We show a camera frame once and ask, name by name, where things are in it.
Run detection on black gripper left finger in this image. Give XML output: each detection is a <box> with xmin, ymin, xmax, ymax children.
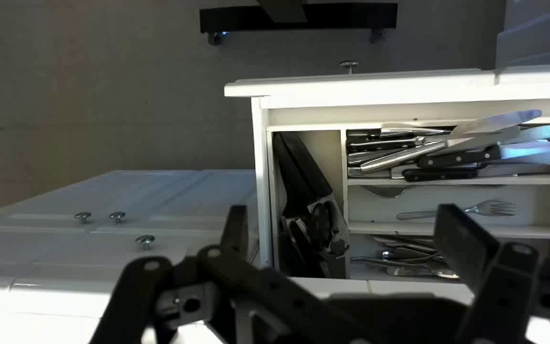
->
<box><xmin>90</xmin><ymin>205</ymin><xmax>354</xmax><ymax>344</ymax></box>

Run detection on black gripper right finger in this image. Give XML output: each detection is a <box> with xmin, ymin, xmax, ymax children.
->
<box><xmin>434</xmin><ymin>205</ymin><xmax>550</xmax><ymax>344</ymax></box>

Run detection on white open cutlery drawer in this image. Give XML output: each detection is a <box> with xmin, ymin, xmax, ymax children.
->
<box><xmin>224</xmin><ymin>65</ymin><xmax>550</xmax><ymax>297</ymax></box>

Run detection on black handled knives in drawer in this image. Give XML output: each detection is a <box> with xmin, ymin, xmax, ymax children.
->
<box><xmin>348</xmin><ymin>109</ymin><xmax>550</xmax><ymax>182</ymax></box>

